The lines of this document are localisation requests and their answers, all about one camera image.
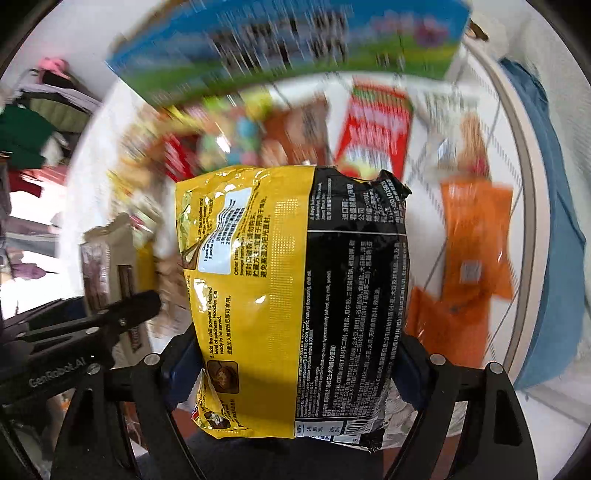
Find white chocolate wafer packet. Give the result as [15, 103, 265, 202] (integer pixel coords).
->
[79, 212, 160, 354]

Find orange snack packet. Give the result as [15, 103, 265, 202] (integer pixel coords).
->
[405, 287, 491, 368]
[441, 178, 514, 305]

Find red long snack packet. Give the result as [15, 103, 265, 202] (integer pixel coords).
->
[334, 79, 414, 181]

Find red triangular snack packet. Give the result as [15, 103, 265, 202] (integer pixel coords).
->
[163, 134, 200, 183]

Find white diamond pattern quilt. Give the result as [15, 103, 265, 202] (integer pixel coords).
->
[59, 40, 549, 378]

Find colourful candy ball bag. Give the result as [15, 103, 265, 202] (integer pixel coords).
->
[197, 89, 273, 172]

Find white oat cookie packet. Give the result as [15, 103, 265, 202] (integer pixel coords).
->
[418, 90, 490, 181]

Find brown biscuit packet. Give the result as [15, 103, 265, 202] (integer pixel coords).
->
[259, 95, 329, 168]

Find yellow pastry snack packet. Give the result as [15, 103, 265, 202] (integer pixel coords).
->
[107, 104, 193, 217]

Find cardboard milk carton box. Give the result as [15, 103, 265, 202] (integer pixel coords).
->
[107, 0, 471, 107]

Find blue bed sheet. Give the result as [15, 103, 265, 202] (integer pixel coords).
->
[500, 58, 586, 390]

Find clothes rack with clothes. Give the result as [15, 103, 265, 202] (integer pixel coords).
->
[1, 64, 100, 202]

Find yellow black noodle packet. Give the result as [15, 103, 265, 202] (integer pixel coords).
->
[175, 166, 410, 448]

